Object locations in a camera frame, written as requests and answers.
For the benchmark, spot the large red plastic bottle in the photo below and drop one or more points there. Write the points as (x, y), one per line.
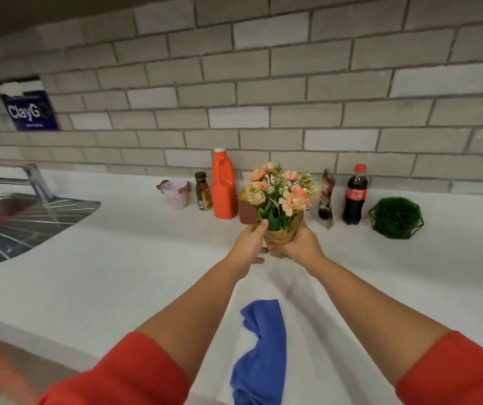
(223, 185)

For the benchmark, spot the steel sink faucet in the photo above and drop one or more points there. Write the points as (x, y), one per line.
(34, 181)

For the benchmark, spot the grey metal object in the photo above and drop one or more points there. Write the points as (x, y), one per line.
(26, 231)

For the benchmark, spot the artificial flowers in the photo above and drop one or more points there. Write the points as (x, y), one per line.
(279, 198)

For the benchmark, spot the white countertop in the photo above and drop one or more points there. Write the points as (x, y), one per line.
(98, 257)

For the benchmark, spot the person's right hand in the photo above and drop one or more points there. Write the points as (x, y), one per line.
(302, 246)

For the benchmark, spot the brown spice jar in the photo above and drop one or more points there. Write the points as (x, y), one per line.
(202, 194)

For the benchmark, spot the person's left hand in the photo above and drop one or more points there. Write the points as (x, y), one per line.
(247, 246)

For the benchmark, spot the dark and yellow snack packet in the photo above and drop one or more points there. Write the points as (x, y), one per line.
(325, 198)

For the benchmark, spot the brown tissue box yellow lid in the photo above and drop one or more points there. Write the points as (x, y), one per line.
(247, 212)

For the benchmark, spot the blue cloth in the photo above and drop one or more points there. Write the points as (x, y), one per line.
(262, 358)

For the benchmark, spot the red sleeve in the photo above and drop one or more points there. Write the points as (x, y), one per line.
(123, 375)
(456, 375)

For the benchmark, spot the cola bottle with red cap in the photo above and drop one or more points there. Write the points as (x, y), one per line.
(355, 196)

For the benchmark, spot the blue wall sign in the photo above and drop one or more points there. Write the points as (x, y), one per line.
(28, 109)

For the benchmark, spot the person's right forearm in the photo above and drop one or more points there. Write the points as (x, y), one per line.
(372, 320)

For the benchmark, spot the person's left forearm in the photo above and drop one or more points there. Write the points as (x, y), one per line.
(190, 316)

